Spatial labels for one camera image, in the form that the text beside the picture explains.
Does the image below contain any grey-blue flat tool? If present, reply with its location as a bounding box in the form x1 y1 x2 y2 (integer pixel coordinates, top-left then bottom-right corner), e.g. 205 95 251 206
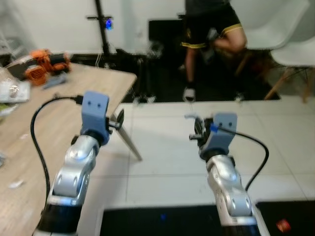
42 75 68 90

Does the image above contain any black cabinet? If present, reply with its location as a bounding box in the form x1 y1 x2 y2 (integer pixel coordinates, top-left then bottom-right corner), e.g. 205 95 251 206
148 19 189 56

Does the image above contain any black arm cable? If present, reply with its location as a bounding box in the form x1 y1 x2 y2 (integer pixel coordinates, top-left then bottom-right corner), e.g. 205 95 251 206
216 126 270 192
30 95 85 198

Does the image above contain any white plastic chair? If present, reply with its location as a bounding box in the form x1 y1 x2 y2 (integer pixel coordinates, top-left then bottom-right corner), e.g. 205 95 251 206
230 0 315 51

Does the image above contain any wooden table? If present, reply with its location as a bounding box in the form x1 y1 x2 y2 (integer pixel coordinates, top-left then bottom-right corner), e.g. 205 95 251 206
0 63 144 236

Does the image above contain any black floor mat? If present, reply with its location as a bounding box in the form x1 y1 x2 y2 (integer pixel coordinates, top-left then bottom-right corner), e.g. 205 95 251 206
100 204 224 236
255 200 315 236

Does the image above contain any clear plastic packaging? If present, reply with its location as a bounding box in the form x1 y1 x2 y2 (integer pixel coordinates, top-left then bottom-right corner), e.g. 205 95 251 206
0 78 32 104

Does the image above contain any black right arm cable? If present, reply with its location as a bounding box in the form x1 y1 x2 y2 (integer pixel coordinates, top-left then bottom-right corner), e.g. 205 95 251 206
216 126 270 192

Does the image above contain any person in black shorts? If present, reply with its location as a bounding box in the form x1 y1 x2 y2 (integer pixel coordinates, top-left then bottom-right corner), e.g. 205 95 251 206
179 0 248 102

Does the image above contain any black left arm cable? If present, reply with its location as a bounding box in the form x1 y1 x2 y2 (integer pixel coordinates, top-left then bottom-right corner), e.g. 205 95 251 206
30 95 85 198

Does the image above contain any grey-blue wrist camera mount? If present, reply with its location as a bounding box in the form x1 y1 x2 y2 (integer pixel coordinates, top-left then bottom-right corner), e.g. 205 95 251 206
202 112 239 154
80 91 110 139

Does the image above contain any white chair with wooden legs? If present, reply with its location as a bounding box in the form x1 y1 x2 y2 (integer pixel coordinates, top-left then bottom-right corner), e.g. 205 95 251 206
264 36 315 101

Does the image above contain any white paper scrap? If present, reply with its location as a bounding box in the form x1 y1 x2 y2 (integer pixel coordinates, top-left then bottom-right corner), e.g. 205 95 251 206
8 180 25 189

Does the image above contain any orange power tool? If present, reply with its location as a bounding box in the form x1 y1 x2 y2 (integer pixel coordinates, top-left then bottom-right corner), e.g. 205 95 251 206
25 49 72 87

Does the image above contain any grey-blue right wrist camera mount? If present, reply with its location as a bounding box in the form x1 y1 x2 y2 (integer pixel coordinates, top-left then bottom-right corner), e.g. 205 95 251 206
202 112 239 154

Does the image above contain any black stand with blue light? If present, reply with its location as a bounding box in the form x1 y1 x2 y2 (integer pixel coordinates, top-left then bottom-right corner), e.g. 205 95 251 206
87 0 117 65

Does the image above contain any grey-blue left wrist camera mount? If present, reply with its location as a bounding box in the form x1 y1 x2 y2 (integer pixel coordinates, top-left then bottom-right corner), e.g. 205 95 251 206
80 91 110 139

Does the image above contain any red crumpled trash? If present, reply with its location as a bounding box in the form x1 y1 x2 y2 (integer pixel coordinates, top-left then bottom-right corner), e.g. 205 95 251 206
276 219 291 233

